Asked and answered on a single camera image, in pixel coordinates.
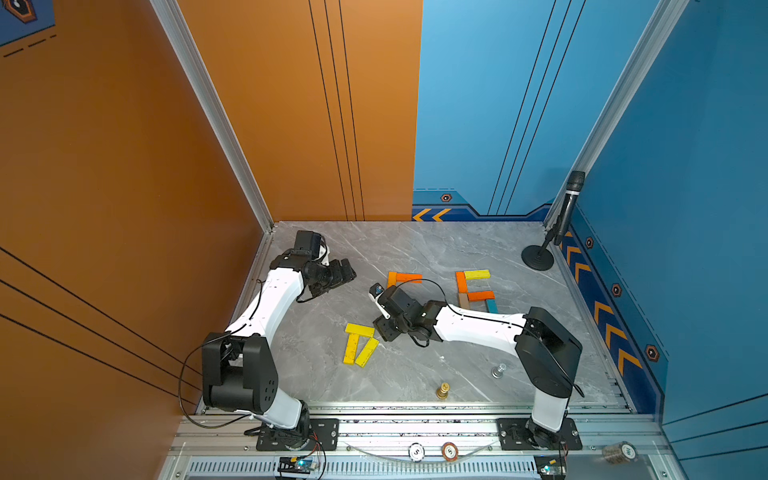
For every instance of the yellow block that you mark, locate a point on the yellow block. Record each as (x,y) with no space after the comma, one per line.
(366,353)
(351,347)
(477,274)

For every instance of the white round token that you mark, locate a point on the white round token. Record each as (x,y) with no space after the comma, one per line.
(416,452)

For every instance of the teal block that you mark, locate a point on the teal block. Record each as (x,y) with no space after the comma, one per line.
(492,306)

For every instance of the yellow block tilted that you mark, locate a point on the yellow block tilted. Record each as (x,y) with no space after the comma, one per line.
(366,353)

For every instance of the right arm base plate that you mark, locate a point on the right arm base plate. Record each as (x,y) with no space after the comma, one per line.
(525,435)

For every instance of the yellow block horizontal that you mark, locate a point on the yellow block horizontal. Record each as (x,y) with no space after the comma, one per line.
(360,330)

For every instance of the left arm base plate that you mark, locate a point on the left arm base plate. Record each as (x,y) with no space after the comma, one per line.
(322,434)

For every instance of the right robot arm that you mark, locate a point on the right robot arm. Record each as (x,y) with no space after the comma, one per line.
(548,352)

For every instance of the left green circuit board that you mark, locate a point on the left green circuit board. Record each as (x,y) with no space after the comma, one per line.
(296,467)

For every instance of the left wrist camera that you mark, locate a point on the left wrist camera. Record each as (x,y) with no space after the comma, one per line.
(313,245)

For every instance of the silver weight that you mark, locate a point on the silver weight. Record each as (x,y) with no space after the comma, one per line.
(498,371)

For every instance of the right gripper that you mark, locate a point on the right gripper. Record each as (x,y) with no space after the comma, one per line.
(381,326)

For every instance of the right green circuit board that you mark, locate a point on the right green circuit board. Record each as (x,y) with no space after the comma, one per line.
(550,468)

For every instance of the black microphone on stand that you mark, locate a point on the black microphone on stand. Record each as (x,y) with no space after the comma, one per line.
(539,258)

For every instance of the copper round token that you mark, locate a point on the copper round token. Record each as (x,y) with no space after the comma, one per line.
(450,452)

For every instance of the green circuit board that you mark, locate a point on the green circuit board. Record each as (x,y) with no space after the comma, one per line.
(550,468)
(296,467)

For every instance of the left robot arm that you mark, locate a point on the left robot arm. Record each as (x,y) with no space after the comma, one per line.
(239,371)

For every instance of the brass weight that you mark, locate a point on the brass weight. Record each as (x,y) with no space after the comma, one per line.
(442,391)

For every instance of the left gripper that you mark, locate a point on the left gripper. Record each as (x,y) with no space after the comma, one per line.
(338,277)

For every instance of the beige block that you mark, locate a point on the beige block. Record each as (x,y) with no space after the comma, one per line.
(463,300)

